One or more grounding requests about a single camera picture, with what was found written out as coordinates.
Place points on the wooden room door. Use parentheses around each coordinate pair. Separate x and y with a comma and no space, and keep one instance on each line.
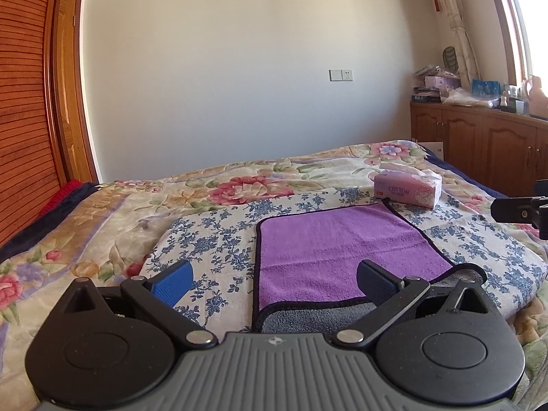
(69,99)

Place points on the blue packet on cabinet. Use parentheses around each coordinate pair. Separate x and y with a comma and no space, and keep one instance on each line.
(486,89)

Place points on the wooden slatted wardrobe door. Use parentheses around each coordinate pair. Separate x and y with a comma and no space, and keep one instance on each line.
(32,168)

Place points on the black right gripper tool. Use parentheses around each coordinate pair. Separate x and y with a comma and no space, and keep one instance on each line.
(524,210)

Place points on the pink box on cabinet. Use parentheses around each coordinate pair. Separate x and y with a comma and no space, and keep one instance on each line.
(443,83)

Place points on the pink detergent jug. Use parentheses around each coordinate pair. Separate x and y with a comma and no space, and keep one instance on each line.
(537,100)

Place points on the pink cotton tissue pack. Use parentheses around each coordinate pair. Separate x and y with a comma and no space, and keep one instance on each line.
(406,184)

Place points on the patterned beige curtain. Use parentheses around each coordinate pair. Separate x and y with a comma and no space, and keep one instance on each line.
(466,59)

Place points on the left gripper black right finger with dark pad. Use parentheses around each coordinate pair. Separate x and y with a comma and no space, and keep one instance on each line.
(393,297)

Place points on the clear plastic bag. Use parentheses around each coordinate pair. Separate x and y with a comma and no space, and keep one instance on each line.
(461,97)

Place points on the red folded blanket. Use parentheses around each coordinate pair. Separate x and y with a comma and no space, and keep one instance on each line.
(60,195)

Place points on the blue floral white cloth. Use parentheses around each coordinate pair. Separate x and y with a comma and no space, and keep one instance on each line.
(221,246)

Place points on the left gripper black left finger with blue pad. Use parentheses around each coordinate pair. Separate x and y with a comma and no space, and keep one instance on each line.
(153,299)

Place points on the dark navy bed sheet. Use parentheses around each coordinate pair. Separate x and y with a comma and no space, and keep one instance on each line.
(40,227)

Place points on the floral pink bed quilt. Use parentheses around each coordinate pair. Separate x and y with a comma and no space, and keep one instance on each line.
(109,236)

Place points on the purple grey microfibre towel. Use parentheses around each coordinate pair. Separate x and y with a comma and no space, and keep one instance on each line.
(305,279)

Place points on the brown wooden cabinet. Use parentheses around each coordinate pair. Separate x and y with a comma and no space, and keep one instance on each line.
(503,151)

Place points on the stack of books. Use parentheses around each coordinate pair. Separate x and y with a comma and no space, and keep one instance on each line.
(424,94)

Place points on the white wall socket plate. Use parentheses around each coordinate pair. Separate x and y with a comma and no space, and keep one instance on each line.
(341,75)

